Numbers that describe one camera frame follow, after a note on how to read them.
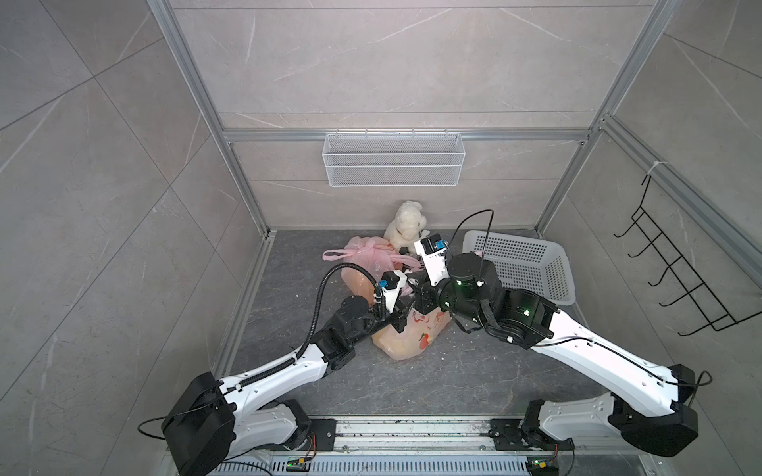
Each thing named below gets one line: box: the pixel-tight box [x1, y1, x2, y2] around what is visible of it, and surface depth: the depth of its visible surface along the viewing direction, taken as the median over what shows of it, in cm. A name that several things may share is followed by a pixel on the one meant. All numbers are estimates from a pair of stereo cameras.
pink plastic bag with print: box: [322, 236, 421, 308], surface depth 94 cm
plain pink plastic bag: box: [372, 307, 453, 361], surface depth 78 cm
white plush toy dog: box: [383, 200, 427, 255], surface depth 100 cm
